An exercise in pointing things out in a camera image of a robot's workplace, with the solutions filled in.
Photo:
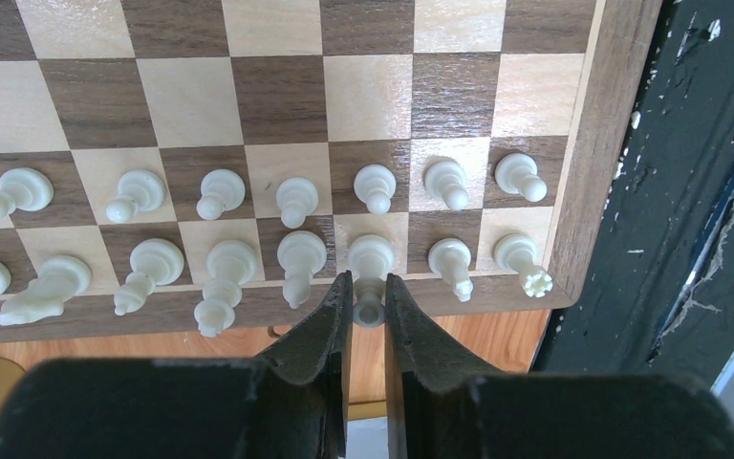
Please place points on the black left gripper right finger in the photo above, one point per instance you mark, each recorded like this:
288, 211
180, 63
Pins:
446, 402

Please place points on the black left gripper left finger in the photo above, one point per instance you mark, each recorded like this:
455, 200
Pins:
288, 401

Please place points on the white chess piece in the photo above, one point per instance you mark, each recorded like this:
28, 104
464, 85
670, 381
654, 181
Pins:
370, 258

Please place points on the wooden chess board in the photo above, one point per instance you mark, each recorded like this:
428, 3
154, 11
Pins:
136, 135

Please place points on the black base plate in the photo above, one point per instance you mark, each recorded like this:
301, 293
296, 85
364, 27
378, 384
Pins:
644, 247

